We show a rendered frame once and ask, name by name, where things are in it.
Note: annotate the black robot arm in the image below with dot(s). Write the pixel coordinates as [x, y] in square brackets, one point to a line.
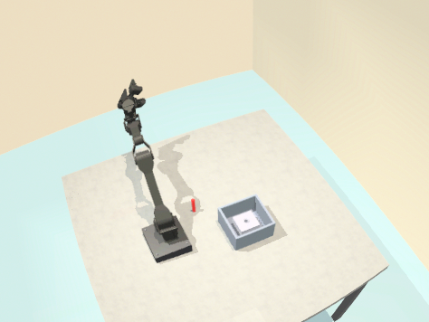
[164, 220]

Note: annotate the white square plate with hole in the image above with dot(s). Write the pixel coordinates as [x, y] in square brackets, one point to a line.
[245, 222]

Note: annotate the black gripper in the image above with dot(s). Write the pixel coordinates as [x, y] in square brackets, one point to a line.
[133, 89]

